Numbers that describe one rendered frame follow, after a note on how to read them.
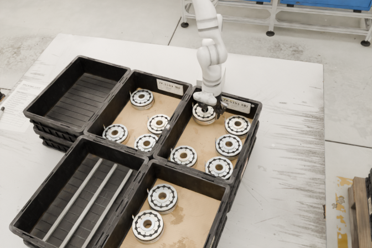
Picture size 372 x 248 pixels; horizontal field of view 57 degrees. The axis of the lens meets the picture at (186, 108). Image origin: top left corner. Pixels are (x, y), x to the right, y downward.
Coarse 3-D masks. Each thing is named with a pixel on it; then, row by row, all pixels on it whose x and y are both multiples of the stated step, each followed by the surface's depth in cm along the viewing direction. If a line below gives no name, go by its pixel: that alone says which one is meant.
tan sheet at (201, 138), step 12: (192, 120) 144; (216, 120) 144; (192, 132) 140; (204, 132) 140; (216, 132) 139; (180, 144) 136; (192, 144) 136; (204, 144) 136; (204, 156) 132; (216, 156) 132; (204, 168) 128
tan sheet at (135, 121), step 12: (156, 96) 155; (168, 96) 155; (132, 108) 151; (156, 108) 150; (168, 108) 150; (120, 120) 146; (132, 120) 146; (144, 120) 146; (132, 132) 142; (144, 132) 141; (132, 144) 137
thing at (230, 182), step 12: (228, 96) 139; (240, 96) 138; (180, 108) 136; (252, 120) 130; (168, 132) 128; (252, 132) 127; (156, 156) 121; (240, 156) 119; (192, 168) 117; (228, 180) 113
